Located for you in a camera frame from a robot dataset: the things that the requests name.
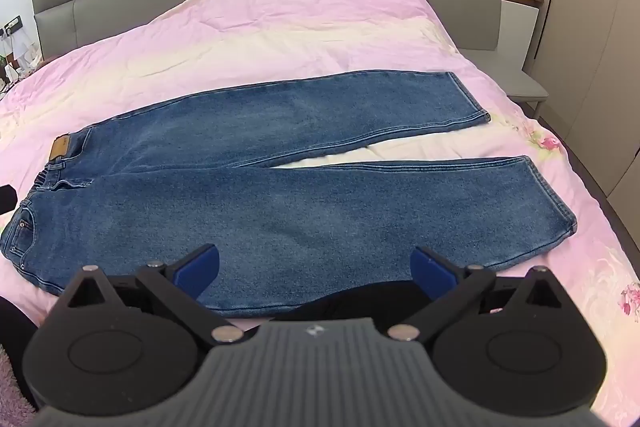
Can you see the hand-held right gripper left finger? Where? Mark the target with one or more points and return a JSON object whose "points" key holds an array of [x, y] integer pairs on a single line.
{"points": [[196, 271]]}

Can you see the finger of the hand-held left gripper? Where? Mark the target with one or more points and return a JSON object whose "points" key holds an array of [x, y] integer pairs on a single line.
{"points": [[7, 199]]}

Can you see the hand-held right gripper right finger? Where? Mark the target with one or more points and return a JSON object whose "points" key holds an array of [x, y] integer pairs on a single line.
{"points": [[434, 273]]}

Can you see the blue denim pants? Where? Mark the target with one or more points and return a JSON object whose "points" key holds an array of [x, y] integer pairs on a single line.
{"points": [[280, 207]]}

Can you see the person's dark clothing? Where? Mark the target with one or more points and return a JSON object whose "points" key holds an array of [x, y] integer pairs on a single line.
{"points": [[14, 347]]}

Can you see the grey upholstered chair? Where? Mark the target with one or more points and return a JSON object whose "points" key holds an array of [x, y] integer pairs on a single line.
{"points": [[470, 2]]}

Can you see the pink floral bed quilt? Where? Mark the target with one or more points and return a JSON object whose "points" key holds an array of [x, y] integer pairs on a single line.
{"points": [[310, 22]]}

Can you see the beige wardrobe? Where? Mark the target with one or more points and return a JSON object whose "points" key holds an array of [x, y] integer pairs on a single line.
{"points": [[585, 32]]}

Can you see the black wall socket with plugs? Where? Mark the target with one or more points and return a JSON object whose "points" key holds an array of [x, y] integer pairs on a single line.
{"points": [[12, 25]]}

